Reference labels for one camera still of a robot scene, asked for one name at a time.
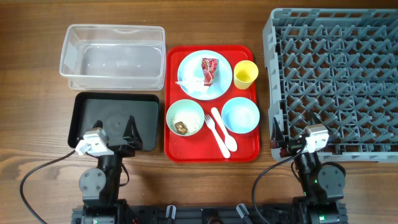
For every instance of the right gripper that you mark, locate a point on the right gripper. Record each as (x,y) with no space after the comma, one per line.
(277,140)

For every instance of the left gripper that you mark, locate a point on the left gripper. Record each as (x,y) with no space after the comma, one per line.
(132,139)

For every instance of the light blue bowl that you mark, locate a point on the light blue bowl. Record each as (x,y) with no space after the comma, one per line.
(240,115)

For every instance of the brown food chunk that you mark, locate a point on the brown food chunk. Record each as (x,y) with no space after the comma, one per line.
(181,128)

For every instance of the white plastic spoon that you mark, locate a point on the white plastic spoon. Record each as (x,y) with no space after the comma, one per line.
(229,141)

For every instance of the green bowl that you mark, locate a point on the green bowl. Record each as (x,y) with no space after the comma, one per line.
(184,105)

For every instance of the white rice pile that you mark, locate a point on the white rice pile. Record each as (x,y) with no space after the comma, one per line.
(190,118)

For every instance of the yellow plastic cup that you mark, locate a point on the yellow plastic cup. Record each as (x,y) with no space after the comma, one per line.
(245,73)

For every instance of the white tissue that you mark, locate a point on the white tissue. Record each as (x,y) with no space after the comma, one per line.
(193,85)

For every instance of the light blue plate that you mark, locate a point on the light blue plate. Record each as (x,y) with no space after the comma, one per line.
(191,67)

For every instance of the red snack wrapper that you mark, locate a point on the red snack wrapper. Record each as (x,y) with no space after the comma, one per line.
(209,66)

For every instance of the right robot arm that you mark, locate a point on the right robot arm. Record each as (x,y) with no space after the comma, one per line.
(322,182)

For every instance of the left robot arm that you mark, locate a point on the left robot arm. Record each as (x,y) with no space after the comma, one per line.
(100,185)

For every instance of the grey dishwasher rack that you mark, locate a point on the grey dishwasher rack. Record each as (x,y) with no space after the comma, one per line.
(341,66)

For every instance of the black plastic tray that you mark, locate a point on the black plastic tray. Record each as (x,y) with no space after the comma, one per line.
(114,110)

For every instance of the clear plastic bin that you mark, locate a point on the clear plastic bin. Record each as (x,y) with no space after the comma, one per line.
(114,57)

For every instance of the white plastic fork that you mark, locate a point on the white plastic fork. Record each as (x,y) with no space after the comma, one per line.
(211,125)

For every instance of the red serving tray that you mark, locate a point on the red serving tray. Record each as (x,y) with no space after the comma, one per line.
(202,146)

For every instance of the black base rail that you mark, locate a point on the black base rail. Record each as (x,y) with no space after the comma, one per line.
(273,213)

